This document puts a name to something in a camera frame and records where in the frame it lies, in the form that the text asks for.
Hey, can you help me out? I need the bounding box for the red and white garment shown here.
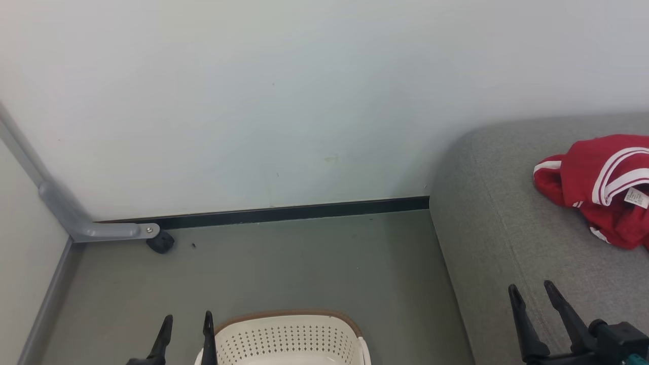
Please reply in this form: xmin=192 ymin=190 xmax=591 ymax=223
xmin=532 ymin=134 xmax=649 ymax=252

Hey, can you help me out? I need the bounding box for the grey fabric sofa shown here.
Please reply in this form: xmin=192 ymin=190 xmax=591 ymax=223
xmin=428 ymin=113 xmax=649 ymax=365

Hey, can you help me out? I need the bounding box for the grey skirting strip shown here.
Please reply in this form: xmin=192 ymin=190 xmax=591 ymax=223
xmin=18 ymin=238 xmax=84 ymax=365

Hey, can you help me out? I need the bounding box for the black wall baseboard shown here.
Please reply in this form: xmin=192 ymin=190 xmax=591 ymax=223
xmin=95 ymin=196 xmax=430 ymax=230

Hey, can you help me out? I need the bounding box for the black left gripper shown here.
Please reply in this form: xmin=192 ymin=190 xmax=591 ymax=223
xmin=125 ymin=310 xmax=219 ymax=365

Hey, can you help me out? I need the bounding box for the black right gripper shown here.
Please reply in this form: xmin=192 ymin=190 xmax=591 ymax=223
xmin=508 ymin=280 xmax=649 ymax=365

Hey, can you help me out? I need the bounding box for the grey metal frame leg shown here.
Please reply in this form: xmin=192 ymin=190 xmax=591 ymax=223
xmin=0 ymin=103 xmax=161 ymax=243

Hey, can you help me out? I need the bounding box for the black caster wheel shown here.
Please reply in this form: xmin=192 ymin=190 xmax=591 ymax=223
xmin=146 ymin=230 xmax=175 ymax=254

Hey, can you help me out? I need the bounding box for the white perforated laundry basket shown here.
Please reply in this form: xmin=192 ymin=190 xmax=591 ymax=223
xmin=194 ymin=310 xmax=372 ymax=365

